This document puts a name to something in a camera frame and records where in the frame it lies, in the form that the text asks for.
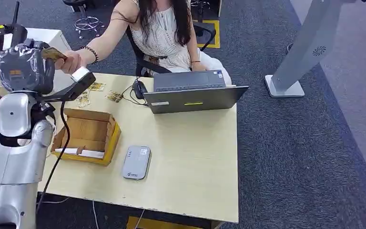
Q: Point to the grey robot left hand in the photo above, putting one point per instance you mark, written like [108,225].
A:
[25,69]

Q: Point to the person's right hand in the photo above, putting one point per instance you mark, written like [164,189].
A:
[71,63]

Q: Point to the person's left hand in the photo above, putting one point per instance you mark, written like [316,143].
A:
[199,67]

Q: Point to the gold patterned card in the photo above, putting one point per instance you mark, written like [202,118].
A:
[114,96]
[53,53]
[83,99]
[97,87]

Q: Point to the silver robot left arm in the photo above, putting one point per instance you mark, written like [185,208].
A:
[14,158]

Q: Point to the grey laptop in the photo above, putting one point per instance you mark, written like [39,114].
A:
[192,99]

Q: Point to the chrome base stool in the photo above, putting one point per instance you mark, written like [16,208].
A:
[87,22]

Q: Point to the person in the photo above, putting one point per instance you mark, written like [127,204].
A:
[164,34]

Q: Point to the black office chair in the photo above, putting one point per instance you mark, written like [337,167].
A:
[142,60]

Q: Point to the black computer mouse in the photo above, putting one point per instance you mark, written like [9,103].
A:
[138,89]

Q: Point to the open cardboard box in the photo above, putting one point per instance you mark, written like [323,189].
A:
[86,131]

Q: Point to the white card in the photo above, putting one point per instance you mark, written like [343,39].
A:
[91,153]

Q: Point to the silver floor stand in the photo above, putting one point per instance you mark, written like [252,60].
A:
[303,47]

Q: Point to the yellow box under desk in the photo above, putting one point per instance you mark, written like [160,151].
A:
[151,224]

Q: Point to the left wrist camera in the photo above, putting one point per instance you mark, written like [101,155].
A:
[80,82]

